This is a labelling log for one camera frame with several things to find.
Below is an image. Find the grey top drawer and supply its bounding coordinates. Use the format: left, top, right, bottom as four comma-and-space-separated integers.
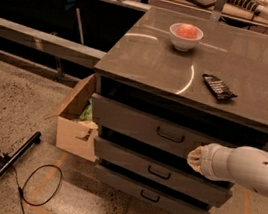
92, 94, 233, 158

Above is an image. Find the grey drawer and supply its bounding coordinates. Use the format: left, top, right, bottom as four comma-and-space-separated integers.
95, 164, 209, 214
92, 94, 233, 158
94, 137, 232, 207

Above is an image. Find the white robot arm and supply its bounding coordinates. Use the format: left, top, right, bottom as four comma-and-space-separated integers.
186, 143, 268, 198

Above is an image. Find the grey middle drawer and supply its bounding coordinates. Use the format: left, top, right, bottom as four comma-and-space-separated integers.
94, 137, 232, 207

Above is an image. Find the grey bottom drawer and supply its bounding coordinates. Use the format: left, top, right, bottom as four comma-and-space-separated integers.
95, 164, 209, 214

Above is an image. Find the grey drawer cabinet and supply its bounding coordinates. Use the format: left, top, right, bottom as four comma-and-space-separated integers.
95, 8, 268, 210

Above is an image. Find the black snack packet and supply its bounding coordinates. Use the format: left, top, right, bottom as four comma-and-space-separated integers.
203, 74, 236, 101

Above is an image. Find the white ceramic bowl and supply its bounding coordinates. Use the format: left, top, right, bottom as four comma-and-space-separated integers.
169, 23, 204, 51

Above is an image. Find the green plastic bag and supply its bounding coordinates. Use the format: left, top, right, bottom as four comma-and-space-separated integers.
80, 100, 93, 121

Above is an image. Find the brown cardboard box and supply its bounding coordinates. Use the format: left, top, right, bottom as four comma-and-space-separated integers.
45, 75, 98, 161

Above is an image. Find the red apple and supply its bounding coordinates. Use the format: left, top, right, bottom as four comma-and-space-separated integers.
176, 24, 197, 40

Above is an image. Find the black white power strip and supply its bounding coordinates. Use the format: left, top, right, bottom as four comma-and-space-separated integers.
227, 0, 268, 20

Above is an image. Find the black stand leg bar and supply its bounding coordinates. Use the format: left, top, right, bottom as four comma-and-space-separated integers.
0, 131, 42, 177

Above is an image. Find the black floor cable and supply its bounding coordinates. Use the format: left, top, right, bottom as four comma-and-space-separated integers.
0, 104, 73, 214

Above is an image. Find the grey metal rail beam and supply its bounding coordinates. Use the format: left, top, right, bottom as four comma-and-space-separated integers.
0, 18, 106, 69

